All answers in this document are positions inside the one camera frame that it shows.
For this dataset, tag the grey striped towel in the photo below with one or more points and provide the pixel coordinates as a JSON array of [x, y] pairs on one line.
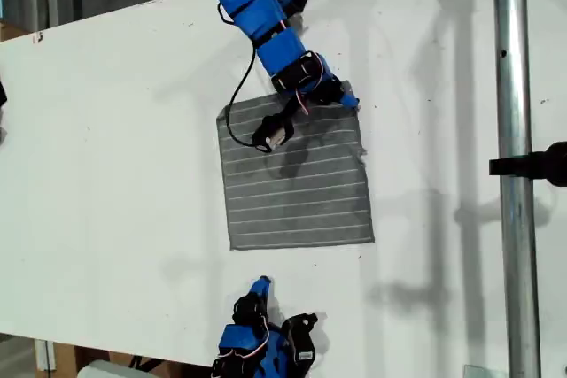
[[297, 201]]

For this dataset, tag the white plastic container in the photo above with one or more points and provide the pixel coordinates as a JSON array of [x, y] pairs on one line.
[[111, 370]]

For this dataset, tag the black clamp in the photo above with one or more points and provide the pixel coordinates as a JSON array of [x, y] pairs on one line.
[[531, 164]]

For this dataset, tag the black object at table edge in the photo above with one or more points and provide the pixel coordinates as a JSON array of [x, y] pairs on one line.
[[2, 94]]

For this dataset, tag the camera black stalk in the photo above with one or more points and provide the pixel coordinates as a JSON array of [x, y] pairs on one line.
[[301, 321], [292, 105]]

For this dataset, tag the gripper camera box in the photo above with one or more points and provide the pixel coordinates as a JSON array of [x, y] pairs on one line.
[[274, 132], [303, 347]]

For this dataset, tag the steel post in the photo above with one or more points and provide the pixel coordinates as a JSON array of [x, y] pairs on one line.
[[514, 86]]

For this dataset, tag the white metal bracket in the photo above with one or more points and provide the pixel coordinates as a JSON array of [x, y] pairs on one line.
[[44, 353]]

